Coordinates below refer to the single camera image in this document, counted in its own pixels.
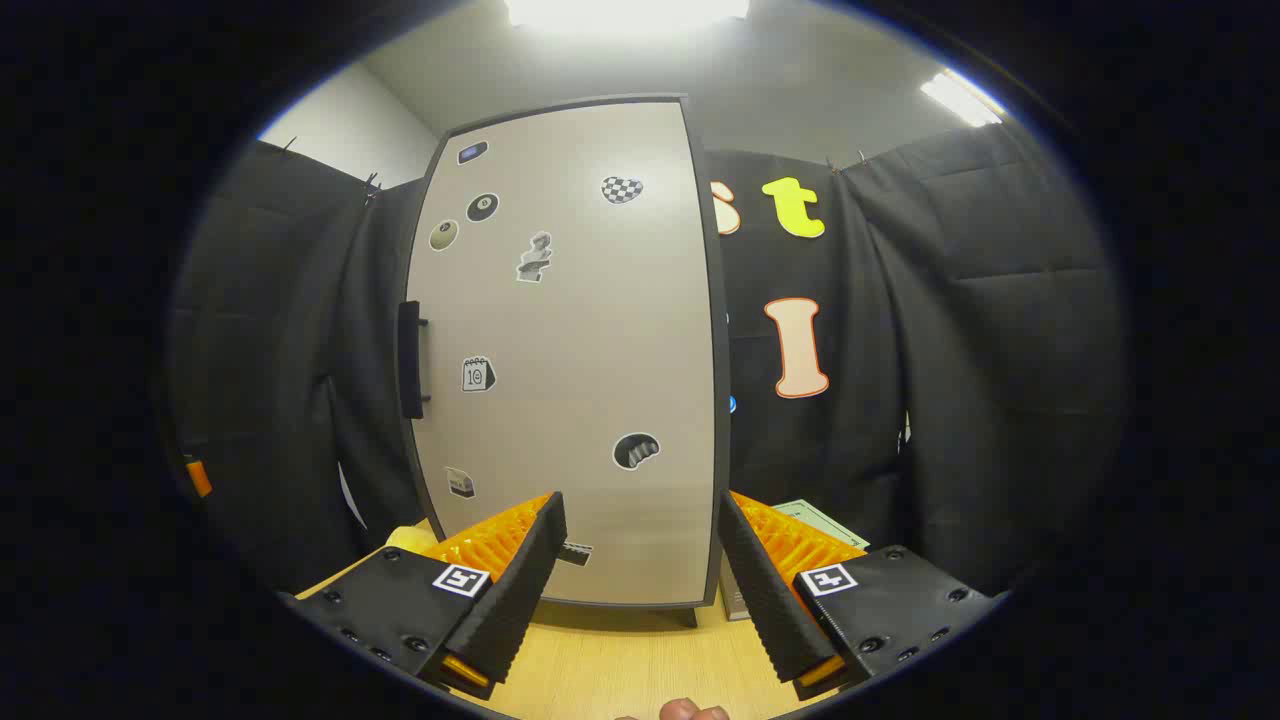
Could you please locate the black backdrop cloth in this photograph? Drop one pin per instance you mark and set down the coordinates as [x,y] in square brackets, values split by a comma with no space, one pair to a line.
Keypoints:
[1000,350]

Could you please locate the grey book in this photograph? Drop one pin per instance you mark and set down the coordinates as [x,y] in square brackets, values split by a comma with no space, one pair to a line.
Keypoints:
[735,600]

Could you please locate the green book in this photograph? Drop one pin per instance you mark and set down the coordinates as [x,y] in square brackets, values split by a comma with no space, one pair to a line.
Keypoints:
[820,520]

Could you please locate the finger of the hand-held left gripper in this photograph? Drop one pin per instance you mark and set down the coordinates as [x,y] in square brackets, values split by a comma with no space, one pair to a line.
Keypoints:
[198,477]

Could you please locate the long ceiling light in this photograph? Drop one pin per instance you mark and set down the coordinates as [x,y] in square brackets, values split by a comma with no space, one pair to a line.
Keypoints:
[960,98]

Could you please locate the wide ceiling light panel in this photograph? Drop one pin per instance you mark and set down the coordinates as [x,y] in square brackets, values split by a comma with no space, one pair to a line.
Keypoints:
[625,10]

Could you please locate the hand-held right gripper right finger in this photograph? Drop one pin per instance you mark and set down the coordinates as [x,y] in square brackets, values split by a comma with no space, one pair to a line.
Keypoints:
[765,600]

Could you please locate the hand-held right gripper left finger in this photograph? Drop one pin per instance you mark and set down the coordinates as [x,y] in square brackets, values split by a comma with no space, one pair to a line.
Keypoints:
[520,590]

